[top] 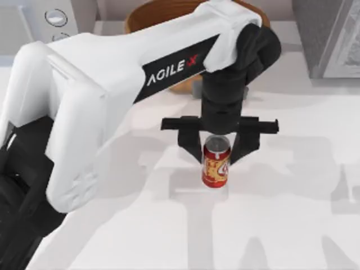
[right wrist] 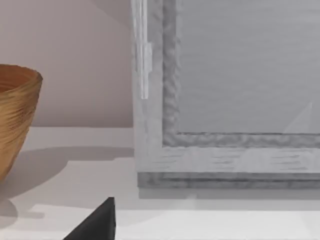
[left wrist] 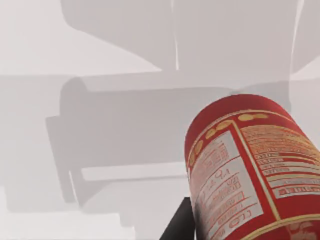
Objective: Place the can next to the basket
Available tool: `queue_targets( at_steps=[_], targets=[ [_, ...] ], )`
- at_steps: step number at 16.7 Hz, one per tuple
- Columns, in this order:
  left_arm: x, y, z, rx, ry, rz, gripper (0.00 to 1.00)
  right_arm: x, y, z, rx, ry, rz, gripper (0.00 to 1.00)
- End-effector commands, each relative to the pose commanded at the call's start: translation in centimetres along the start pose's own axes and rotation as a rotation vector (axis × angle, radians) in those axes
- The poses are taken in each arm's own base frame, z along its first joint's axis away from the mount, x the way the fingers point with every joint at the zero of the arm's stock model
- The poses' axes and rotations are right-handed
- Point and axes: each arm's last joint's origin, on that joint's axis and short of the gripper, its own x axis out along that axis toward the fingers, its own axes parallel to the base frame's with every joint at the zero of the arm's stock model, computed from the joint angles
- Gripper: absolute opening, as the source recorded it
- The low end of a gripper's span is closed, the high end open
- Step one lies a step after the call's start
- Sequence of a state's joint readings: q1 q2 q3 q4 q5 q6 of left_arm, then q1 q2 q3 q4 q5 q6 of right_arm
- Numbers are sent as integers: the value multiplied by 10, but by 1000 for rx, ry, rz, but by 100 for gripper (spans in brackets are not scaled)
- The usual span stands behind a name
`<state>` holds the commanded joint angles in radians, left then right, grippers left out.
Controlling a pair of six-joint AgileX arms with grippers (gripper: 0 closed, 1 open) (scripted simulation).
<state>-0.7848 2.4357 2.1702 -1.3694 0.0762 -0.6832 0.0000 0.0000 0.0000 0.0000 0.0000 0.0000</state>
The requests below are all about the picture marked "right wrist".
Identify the grey cabinet door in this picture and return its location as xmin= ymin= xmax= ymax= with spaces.
xmin=161 ymin=0 xmax=320 ymax=149

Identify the grey metal door handle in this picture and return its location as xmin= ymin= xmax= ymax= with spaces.
xmin=131 ymin=0 xmax=153 ymax=100

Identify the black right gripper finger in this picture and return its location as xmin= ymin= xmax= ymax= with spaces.
xmin=62 ymin=196 xmax=117 ymax=240

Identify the brown wooden bowl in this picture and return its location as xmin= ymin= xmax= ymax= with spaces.
xmin=0 ymin=63 xmax=44 ymax=185

